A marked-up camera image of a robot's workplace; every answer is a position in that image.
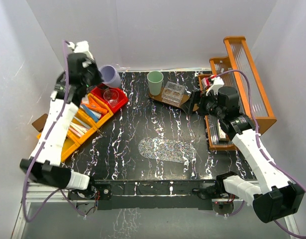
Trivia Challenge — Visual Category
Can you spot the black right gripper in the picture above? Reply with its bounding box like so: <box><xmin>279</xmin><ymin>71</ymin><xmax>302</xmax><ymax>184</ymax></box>
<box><xmin>181</xmin><ymin>89</ymin><xmax>225</xmax><ymax>120</ymax></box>

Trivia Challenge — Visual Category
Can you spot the purple plastic cup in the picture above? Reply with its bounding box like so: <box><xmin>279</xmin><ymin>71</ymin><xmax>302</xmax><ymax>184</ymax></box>
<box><xmin>99</xmin><ymin>65</ymin><xmax>121</xmax><ymax>88</ymax></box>

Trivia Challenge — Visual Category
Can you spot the clear acrylic toothbrush holder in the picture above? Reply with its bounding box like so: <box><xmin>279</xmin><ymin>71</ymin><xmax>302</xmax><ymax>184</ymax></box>
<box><xmin>162</xmin><ymin>81</ymin><xmax>185</xmax><ymax>107</ymax></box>

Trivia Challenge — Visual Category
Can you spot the green plastic cup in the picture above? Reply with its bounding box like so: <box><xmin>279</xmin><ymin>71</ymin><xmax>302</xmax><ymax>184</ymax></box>
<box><xmin>147</xmin><ymin>71</ymin><xmax>164</xmax><ymax>96</ymax></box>

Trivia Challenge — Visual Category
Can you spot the blue toothpaste tube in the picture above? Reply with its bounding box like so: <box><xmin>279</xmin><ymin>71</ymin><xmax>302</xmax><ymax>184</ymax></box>
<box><xmin>82</xmin><ymin>105</ymin><xmax>101</xmax><ymax>122</ymax></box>

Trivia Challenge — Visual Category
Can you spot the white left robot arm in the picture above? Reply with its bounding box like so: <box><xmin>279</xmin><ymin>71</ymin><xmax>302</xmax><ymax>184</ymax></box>
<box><xmin>19</xmin><ymin>41</ymin><xmax>102</xmax><ymax>199</ymax></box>

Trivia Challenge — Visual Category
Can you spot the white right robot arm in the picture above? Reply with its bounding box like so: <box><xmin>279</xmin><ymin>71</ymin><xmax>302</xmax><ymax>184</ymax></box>
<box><xmin>184</xmin><ymin>75</ymin><xmax>305</xmax><ymax>223</ymax></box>

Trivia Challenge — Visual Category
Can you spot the orange toothpaste tube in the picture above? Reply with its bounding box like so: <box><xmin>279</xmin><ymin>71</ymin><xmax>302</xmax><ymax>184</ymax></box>
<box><xmin>86</xmin><ymin>104</ymin><xmax>107</xmax><ymax>115</ymax></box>

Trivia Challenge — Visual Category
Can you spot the brown oval wooden tray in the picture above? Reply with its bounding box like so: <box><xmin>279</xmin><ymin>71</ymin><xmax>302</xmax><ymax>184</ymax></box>
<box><xmin>148</xmin><ymin>87</ymin><xmax>190</xmax><ymax>108</ymax></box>

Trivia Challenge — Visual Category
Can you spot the white toothbrush box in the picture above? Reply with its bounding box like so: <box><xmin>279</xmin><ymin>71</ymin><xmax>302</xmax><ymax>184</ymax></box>
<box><xmin>217</xmin><ymin>121</ymin><xmax>228</xmax><ymax>141</ymax></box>

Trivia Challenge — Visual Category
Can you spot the red plastic bin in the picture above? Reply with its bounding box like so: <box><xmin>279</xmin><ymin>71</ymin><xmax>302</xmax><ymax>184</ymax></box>
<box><xmin>91</xmin><ymin>84</ymin><xmax>128</xmax><ymax>113</ymax></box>

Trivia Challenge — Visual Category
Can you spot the clear drinking glass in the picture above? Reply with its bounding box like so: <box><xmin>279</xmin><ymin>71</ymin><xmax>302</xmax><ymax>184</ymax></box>
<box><xmin>103</xmin><ymin>89</ymin><xmax>119</xmax><ymax>108</ymax></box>

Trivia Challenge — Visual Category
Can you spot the red white small box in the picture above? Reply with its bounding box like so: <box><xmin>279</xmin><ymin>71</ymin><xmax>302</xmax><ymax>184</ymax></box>
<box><xmin>201</xmin><ymin>77</ymin><xmax>213</xmax><ymax>90</ymax></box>

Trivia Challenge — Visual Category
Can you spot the orange plastic organizer bin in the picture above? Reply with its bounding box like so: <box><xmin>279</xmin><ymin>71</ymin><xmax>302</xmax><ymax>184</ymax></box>
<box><xmin>36</xmin><ymin>96</ymin><xmax>113</xmax><ymax>162</ymax></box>

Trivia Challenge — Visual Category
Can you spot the glittery oval mat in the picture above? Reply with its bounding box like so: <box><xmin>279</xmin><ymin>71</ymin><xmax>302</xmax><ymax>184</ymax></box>
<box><xmin>138</xmin><ymin>137</ymin><xmax>197</xmax><ymax>164</ymax></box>

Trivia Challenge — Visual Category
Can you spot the orange wooden tiered shelf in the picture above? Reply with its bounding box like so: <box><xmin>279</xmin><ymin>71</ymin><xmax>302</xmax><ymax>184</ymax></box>
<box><xmin>198</xmin><ymin>36</ymin><xmax>278</xmax><ymax>151</ymax></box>

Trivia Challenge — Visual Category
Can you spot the brown square coaster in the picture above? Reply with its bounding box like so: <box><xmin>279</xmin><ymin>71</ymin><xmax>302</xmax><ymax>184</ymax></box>
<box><xmin>31</xmin><ymin>114</ymin><xmax>48</xmax><ymax>132</ymax></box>

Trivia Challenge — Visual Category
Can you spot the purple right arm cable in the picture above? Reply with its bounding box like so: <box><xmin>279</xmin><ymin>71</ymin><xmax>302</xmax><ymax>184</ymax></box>
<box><xmin>212</xmin><ymin>69</ymin><xmax>306</xmax><ymax>239</ymax></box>

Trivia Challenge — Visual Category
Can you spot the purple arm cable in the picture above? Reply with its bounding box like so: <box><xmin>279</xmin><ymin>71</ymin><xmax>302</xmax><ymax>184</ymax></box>
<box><xmin>212</xmin><ymin>69</ymin><xmax>306</xmax><ymax>239</ymax></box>
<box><xmin>21</xmin><ymin>39</ymin><xmax>86</xmax><ymax>222</ymax></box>

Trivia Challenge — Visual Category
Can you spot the black front mounting rail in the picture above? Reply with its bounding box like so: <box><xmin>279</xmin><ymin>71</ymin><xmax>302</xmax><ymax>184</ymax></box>
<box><xmin>68</xmin><ymin>179</ymin><xmax>238</xmax><ymax>211</ymax></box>

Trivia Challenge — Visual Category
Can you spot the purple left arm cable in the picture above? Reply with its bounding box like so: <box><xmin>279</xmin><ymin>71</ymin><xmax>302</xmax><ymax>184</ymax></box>
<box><xmin>21</xmin><ymin>39</ymin><xmax>86</xmax><ymax>222</ymax></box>

